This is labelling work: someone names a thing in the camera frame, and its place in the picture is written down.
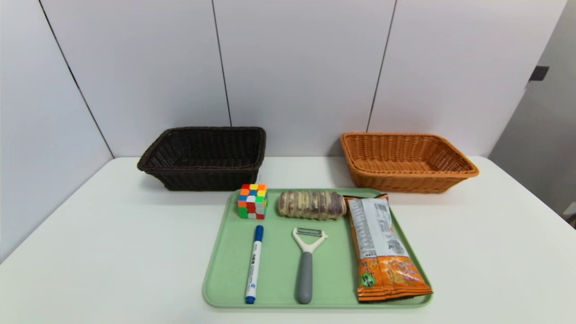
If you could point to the striped brown bread roll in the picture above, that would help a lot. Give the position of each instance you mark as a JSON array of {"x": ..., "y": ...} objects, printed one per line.
[{"x": 310, "y": 204}]

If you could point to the multicoloured puzzle cube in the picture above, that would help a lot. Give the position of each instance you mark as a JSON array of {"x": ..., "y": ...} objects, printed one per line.
[{"x": 252, "y": 200}]

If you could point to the blue white marker pen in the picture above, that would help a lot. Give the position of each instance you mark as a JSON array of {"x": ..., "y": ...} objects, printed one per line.
[{"x": 254, "y": 265}]

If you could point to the orange snack bag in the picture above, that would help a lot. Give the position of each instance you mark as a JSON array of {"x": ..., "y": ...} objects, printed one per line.
[{"x": 382, "y": 252}]

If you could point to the dark brown wicker basket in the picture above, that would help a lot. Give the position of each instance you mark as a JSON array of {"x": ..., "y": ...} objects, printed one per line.
[{"x": 202, "y": 180}]

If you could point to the orange wicker basket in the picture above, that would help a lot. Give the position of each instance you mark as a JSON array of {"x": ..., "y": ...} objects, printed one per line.
[{"x": 405, "y": 182}]

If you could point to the light green plastic tray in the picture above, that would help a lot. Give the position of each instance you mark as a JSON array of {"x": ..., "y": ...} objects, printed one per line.
[{"x": 337, "y": 270}]

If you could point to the black wall bracket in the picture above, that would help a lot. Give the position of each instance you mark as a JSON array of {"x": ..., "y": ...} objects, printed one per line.
[{"x": 538, "y": 73}]

